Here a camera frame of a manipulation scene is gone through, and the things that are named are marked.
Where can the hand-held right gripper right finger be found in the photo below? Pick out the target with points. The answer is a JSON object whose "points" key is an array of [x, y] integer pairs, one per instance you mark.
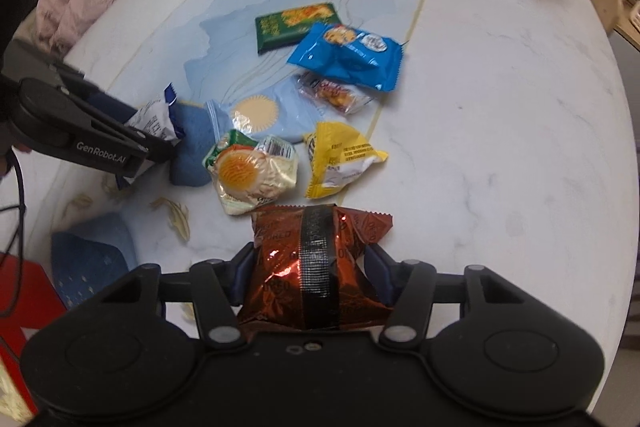
{"points": [[377, 274]]}

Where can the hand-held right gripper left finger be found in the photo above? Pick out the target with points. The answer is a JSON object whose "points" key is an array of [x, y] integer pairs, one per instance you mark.
{"points": [[243, 269]]}

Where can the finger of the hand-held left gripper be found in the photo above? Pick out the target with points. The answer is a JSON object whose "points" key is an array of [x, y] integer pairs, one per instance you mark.
{"points": [[100, 99], [160, 152]]}

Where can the white and navy snack packet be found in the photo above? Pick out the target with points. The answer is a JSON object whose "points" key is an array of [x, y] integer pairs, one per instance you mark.
{"points": [[155, 117]]}

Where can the red-brown foil snack packet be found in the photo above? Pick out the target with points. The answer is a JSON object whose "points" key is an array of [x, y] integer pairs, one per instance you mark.
{"points": [[310, 272]]}

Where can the round cake packet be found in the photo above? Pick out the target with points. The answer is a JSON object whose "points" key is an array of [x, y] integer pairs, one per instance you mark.
{"points": [[250, 174]]}

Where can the light blue sun-print packet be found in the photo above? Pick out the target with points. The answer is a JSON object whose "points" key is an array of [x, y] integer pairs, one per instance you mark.
{"points": [[260, 113]]}

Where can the yellow snack packet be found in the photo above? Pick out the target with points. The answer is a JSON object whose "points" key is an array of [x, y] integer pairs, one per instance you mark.
{"points": [[340, 157]]}

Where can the clear snack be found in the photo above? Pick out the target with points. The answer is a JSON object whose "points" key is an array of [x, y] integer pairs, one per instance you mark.
{"points": [[332, 94]]}

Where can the white and red cardboard box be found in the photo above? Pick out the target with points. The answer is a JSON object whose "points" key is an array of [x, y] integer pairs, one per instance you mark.
{"points": [[25, 307]]}

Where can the green snack packet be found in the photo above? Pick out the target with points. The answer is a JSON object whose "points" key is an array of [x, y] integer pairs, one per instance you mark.
{"points": [[295, 27]]}

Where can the blue snack packet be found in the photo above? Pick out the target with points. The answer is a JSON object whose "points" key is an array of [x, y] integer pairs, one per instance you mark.
{"points": [[350, 54]]}

